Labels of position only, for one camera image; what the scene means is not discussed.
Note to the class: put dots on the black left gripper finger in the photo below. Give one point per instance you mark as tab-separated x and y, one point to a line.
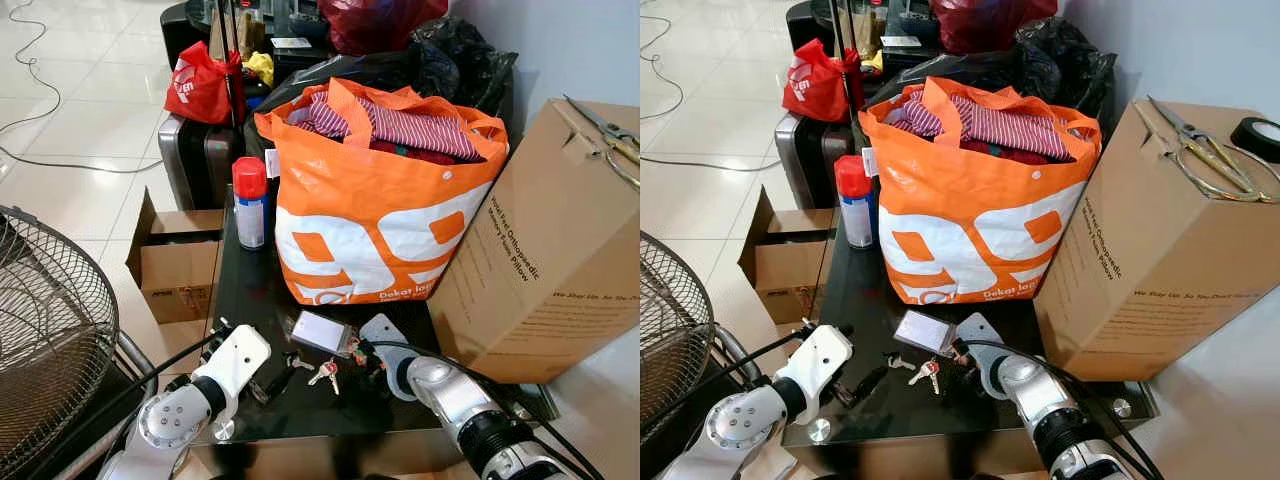
872	382

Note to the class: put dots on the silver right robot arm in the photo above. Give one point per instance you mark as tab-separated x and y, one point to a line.
1050	415
470	410

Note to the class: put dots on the bunch of silver keys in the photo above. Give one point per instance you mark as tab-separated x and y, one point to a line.
324	374
926	374

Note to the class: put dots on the small open cardboard box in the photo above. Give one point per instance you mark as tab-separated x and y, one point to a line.
788	270
178	270

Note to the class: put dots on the orange and white shopping bag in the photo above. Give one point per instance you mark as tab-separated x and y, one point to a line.
370	215
970	215

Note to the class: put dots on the red capped spray can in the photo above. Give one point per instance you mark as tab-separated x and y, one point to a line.
855	205
249	205

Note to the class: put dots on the large brown cardboard box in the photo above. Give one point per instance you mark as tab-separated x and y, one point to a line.
545	260
1160	260

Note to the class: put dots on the grey hard suitcase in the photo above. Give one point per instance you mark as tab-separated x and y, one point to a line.
195	160
805	160

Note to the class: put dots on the red white striped cloth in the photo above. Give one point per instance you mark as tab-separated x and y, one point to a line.
410	128
1005	128

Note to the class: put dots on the red plastic bag white print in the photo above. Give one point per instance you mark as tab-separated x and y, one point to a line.
200	90
818	88

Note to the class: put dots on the yellow cloth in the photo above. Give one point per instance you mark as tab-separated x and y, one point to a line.
873	62
261	68

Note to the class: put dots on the thin black pole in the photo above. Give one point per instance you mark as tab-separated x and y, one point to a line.
233	70
846	70

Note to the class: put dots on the black garbage bag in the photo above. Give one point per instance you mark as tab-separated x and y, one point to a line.
450	60
1060	60

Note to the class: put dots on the dark red plastic bag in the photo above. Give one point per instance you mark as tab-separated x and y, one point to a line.
990	22
380	22

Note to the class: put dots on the black tape roll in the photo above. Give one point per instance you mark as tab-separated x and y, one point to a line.
1258	138

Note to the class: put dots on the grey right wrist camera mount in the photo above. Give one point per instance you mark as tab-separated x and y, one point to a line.
385	335
978	335

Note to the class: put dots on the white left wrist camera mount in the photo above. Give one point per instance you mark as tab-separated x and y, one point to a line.
236	358
818	358

